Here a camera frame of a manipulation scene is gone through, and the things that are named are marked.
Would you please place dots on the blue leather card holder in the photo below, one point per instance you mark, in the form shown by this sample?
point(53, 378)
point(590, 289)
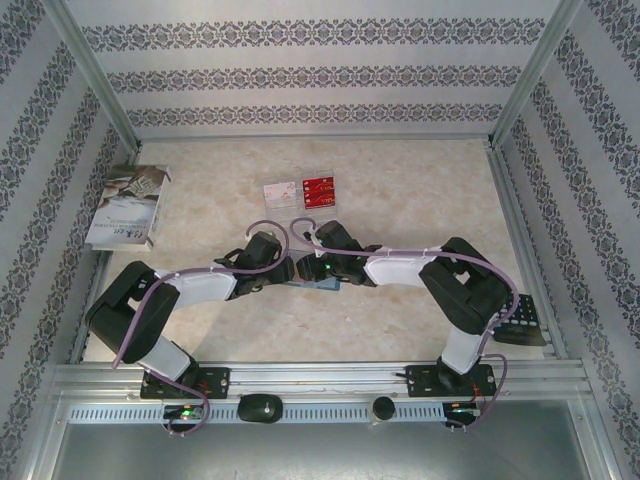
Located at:
point(325, 286)

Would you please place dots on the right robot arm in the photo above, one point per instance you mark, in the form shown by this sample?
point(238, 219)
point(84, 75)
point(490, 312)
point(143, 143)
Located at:
point(395, 265)

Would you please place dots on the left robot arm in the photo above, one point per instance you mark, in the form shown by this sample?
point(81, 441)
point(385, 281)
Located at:
point(200, 285)

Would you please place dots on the clear acrylic card stand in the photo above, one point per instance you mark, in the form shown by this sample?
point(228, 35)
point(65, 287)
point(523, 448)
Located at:
point(282, 215)

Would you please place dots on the white paperback book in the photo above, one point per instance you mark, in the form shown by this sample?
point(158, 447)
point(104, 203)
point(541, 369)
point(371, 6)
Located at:
point(130, 200)

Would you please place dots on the black oval device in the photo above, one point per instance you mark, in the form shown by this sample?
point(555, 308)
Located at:
point(260, 409)

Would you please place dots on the black round knob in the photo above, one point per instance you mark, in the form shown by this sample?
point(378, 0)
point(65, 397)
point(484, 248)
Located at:
point(383, 407)

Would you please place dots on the small circuit board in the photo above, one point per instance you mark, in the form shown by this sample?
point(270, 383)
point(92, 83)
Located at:
point(462, 409)
point(185, 413)

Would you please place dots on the grey metal panel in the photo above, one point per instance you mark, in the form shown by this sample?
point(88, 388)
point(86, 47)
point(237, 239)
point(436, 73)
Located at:
point(320, 455)

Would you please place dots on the black remote control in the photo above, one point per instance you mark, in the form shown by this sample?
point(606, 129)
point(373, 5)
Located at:
point(525, 330)

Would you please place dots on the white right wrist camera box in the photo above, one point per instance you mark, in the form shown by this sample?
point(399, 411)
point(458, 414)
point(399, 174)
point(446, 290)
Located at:
point(314, 240)

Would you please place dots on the long aluminium frame rail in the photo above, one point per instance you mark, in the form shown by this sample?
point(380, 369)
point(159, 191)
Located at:
point(320, 375)

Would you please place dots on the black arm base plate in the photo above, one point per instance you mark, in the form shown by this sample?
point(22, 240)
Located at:
point(420, 380)
point(217, 380)

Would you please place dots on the aluminium side rail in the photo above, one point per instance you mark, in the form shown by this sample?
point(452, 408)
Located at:
point(517, 225)
point(103, 260)

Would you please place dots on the aluminium frame post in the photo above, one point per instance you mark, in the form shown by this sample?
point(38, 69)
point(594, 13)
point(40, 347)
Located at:
point(94, 65)
point(534, 65)

